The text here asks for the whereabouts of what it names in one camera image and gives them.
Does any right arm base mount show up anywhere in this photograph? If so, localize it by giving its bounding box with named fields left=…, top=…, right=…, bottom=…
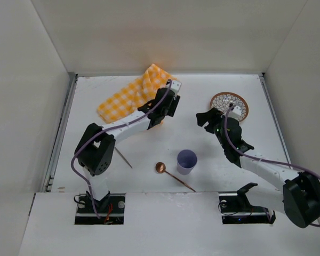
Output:
left=218, top=193, right=276, bottom=225

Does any floral patterned ceramic plate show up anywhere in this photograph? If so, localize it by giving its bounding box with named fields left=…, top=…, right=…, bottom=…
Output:
left=210, top=92, right=249, bottom=122

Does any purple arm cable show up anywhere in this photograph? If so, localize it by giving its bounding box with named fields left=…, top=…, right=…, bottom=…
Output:
left=70, top=79, right=174, bottom=219
left=223, top=105, right=320, bottom=228

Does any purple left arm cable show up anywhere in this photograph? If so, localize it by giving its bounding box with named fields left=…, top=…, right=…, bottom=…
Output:
left=70, top=79, right=174, bottom=219

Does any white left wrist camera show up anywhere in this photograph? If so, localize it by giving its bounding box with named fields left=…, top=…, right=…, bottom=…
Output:
left=170, top=81, right=182, bottom=94

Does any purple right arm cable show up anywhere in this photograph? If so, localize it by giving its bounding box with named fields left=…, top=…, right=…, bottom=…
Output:
left=223, top=105, right=320, bottom=228

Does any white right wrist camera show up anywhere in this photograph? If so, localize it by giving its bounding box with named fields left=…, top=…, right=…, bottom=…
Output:
left=228, top=105, right=243, bottom=122

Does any right aluminium table rail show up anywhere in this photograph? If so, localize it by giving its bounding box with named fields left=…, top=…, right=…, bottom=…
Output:
left=259, top=73, right=291, bottom=163

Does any yellow white checkered cloth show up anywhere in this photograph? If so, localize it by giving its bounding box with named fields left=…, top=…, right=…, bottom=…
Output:
left=97, top=64, right=176, bottom=124

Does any aluminium table rail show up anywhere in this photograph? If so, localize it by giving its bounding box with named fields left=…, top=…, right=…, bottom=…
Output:
left=40, top=72, right=78, bottom=192
left=259, top=73, right=291, bottom=163

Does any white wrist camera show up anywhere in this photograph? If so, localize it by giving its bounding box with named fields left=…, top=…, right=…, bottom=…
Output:
left=228, top=105, right=243, bottom=122
left=170, top=81, right=182, bottom=94

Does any copper spoon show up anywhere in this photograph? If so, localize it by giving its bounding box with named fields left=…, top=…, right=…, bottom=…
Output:
left=155, top=162, right=196, bottom=192

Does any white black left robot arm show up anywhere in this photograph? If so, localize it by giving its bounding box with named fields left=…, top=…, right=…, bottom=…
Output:
left=70, top=85, right=180, bottom=209

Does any left aluminium table rail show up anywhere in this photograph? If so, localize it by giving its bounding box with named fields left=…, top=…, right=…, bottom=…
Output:
left=40, top=72, right=78, bottom=192

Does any lilac plastic cup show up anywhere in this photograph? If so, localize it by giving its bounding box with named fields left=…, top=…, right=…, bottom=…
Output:
left=177, top=149, right=197, bottom=175

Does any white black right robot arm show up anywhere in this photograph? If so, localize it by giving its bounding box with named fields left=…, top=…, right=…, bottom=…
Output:
left=196, top=105, right=320, bottom=228

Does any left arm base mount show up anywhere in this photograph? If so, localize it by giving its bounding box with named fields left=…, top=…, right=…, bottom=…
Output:
left=74, top=193, right=126, bottom=225

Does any copper fork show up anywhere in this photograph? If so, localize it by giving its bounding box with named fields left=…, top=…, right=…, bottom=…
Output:
left=115, top=147, right=133, bottom=168

